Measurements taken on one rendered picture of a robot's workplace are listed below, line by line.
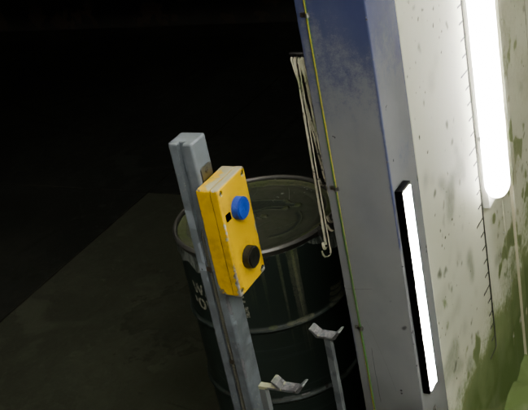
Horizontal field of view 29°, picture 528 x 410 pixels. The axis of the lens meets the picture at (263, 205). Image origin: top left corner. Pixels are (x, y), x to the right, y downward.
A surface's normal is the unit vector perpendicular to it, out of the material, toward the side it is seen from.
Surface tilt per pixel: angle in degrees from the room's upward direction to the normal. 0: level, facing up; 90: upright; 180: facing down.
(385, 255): 90
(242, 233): 90
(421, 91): 90
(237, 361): 90
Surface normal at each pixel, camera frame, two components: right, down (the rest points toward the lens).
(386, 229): -0.44, 0.47
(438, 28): 0.88, 0.05
